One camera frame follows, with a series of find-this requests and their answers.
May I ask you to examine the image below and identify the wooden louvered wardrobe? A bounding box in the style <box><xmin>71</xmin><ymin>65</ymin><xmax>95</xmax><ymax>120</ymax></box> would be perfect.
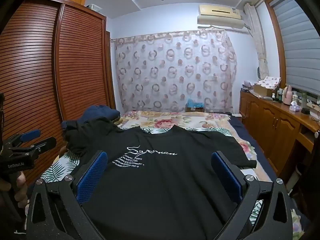
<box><xmin>0</xmin><ymin>0</ymin><xmax>117</xmax><ymax>185</ymax></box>

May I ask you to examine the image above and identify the cardboard box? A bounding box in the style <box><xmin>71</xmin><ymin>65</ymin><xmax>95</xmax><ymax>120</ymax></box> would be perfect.
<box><xmin>250</xmin><ymin>84</ymin><xmax>274</xmax><ymax>98</ymax></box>

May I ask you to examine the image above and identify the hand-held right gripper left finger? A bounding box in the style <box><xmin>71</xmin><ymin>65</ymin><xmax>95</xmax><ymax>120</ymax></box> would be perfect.
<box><xmin>26</xmin><ymin>150</ymin><xmax>108</xmax><ymax>240</ymax></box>

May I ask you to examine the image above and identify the beige wall air conditioner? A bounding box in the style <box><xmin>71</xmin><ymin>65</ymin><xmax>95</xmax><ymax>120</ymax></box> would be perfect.
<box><xmin>197</xmin><ymin>4</ymin><xmax>250</xmax><ymax>29</ymax></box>

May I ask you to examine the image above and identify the circle-patterned sheer curtain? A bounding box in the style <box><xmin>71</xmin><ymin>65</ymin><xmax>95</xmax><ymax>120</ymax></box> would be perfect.
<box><xmin>110</xmin><ymin>29</ymin><xmax>238</xmax><ymax>113</ymax></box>

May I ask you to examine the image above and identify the blue cloth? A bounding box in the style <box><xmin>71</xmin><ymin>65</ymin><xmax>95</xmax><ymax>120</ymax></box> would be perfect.
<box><xmin>186</xmin><ymin>99</ymin><xmax>204</xmax><ymax>108</ymax></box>

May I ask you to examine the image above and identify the black printed t-shirt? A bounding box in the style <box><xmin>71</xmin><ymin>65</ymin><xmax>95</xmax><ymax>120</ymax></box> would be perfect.
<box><xmin>65</xmin><ymin>119</ymin><xmax>257</xmax><ymax>240</ymax></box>

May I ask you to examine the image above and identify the navy mattress sheet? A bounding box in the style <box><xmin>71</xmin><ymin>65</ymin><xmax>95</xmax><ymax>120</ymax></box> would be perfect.
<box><xmin>230</xmin><ymin>116</ymin><xmax>280</xmax><ymax>180</ymax></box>

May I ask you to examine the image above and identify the grey window blind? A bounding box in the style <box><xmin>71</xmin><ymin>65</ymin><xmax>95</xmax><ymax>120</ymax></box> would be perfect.
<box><xmin>271</xmin><ymin>0</ymin><xmax>320</xmax><ymax>98</ymax></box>

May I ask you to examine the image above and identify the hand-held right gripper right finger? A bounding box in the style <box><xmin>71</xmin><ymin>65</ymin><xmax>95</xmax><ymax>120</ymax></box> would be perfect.
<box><xmin>211</xmin><ymin>151</ymin><xmax>293</xmax><ymax>240</ymax></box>

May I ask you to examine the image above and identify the pink thermos bottle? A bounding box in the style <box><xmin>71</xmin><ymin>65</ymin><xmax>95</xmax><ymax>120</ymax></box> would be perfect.
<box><xmin>282</xmin><ymin>85</ymin><xmax>293</xmax><ymax>105</ymax></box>

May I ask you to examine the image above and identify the palm leaf bedsheet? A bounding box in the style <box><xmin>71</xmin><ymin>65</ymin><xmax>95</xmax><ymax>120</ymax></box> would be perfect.
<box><xmin>40</xmin><ymin>126</ymin><xmax>309</xmax><ymax>240</ymax></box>

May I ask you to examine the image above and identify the person's left hand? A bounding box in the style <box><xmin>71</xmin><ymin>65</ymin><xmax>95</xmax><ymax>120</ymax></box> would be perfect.
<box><xmin>12</xmin><ymin>171</ymin><xmax>29</xmax><ymax>208</ymax></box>

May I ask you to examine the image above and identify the floral cloth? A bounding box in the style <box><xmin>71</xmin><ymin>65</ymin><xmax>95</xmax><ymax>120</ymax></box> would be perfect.
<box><xmin>255</xmin><ymin>76</ymin><xmax>282</xmax><ymax>89</ymax></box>

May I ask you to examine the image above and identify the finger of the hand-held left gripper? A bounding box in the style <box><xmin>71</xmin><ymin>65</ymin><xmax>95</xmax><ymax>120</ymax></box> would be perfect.
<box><xmin>15</xmin><ymin>137</ymin><xmax>57</xmax><ymax>156</ymax></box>
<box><xmin>5</xmin><ymin>129</ymin><xmax>42</xmax><ymax>147</ymax></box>

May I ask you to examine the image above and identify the tied beige curtain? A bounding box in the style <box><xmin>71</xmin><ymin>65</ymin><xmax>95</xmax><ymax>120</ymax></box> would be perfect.
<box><xmin>244</xmin><ymin>3</ymin><xmax>269</xmax><ymax>80</ymax></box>

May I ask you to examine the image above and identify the wooden window frame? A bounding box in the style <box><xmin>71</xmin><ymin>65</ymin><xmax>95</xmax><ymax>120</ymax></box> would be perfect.
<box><xmin>264</xmin><ymin>0</ymin><xmax>320</xmax><ymax>105</ymax></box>

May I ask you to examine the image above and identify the wooden sideboard cabinet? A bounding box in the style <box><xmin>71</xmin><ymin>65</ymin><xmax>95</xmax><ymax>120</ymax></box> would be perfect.
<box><xmin>239</xmin><ymin>89</ymin><xmax>320</xmax><ymax>180</ymax></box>

